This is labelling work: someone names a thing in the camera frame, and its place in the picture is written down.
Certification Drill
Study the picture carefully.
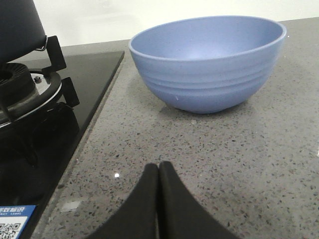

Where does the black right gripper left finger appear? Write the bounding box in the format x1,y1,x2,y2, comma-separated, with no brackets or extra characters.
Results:
87,163,159,239

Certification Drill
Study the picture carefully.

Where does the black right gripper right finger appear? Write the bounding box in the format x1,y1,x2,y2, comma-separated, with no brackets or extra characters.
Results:
159,161,238,239

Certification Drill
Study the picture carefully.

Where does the light blue plastic bowl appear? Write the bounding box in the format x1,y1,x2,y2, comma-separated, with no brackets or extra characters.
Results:
129,15,287,114

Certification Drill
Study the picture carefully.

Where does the dark blue cooking pot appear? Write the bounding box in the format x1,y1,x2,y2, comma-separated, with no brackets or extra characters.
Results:
0,0,46,64

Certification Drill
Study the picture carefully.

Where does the blue white QR sticker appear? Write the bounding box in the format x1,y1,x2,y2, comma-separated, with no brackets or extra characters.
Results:
0,205,36,239

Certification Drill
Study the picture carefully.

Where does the black glass gas stove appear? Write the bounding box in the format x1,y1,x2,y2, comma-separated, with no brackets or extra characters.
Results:
0,51,124,239

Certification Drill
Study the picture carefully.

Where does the black burner pan support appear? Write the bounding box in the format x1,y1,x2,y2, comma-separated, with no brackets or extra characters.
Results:
0,36,79,127

